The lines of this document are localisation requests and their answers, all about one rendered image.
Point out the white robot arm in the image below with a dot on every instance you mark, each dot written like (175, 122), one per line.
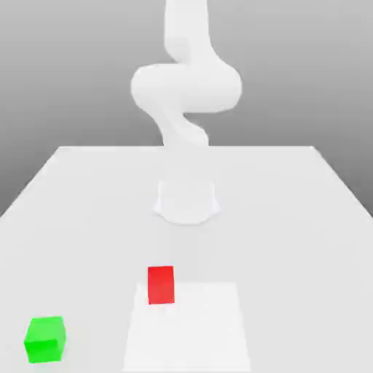
(186, 87)

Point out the small red cube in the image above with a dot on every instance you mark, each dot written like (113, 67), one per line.
(161, 285)

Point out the small green cube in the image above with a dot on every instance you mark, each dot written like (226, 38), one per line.
(43, 341)

